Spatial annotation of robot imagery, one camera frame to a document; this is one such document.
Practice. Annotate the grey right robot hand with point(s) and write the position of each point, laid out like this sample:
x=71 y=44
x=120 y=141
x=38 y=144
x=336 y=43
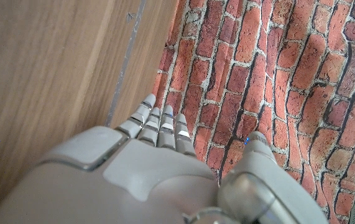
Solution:
x=152 y=180

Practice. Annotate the red brick print backdrop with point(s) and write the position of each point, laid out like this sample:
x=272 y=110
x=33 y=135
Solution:
x=289 y=62

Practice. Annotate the grey tape outline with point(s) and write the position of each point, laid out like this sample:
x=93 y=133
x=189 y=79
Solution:
x=127 y=53

